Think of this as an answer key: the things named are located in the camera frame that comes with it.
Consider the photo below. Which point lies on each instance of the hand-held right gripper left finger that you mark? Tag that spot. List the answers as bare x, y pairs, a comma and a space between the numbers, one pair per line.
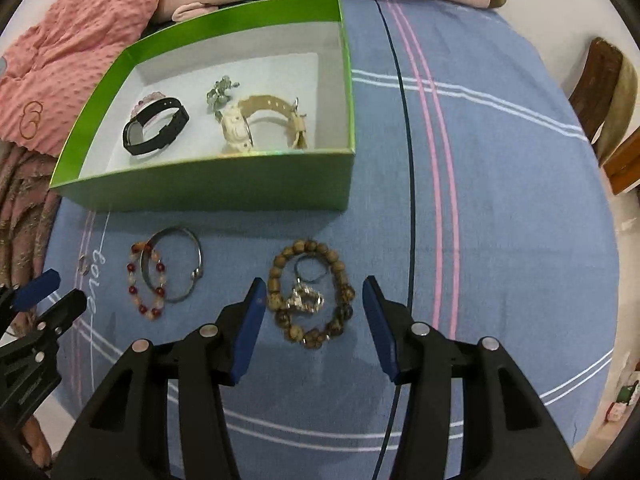
247, 335

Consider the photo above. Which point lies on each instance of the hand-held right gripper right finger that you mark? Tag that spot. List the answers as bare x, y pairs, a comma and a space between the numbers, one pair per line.
382, 335

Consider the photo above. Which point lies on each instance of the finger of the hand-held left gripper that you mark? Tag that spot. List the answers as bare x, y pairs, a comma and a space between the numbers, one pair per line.
60, 317
37, 289

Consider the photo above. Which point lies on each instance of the silver charm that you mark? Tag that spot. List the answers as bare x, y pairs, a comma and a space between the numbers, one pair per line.
302, 302

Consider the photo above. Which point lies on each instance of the green cardboard box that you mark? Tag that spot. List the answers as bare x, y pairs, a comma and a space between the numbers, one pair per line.
210, 185

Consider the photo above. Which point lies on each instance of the black wristwatch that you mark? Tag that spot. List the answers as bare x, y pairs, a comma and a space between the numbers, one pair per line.
134, 136

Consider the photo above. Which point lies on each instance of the cream white wristwatch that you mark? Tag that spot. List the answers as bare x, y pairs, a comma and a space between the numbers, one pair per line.
235, 125

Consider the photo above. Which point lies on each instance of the green jade pendant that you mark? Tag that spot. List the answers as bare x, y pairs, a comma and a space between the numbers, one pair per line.
220, 92

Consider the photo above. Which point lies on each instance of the person's left forearm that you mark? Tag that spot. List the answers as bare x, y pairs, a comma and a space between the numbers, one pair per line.
36, 442

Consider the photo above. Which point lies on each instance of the thin metal bangle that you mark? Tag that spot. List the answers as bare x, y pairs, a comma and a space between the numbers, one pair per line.
198, 274

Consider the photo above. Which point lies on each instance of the brown fringed blanket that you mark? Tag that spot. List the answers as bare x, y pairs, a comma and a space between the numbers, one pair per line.
20, 200

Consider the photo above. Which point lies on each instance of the pink box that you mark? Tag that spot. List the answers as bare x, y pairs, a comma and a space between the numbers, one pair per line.
616, 412

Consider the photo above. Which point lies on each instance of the green bag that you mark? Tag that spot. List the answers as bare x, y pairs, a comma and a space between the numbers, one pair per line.
629, 392

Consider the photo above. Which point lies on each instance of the pink dotted blanket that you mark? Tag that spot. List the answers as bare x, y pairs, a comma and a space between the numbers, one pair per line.
65, 35

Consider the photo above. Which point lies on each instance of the wooden chair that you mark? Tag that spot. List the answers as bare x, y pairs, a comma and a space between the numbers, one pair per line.
595, 85

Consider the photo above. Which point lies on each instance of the olive cloth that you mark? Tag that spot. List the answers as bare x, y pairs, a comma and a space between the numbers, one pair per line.
622, 110

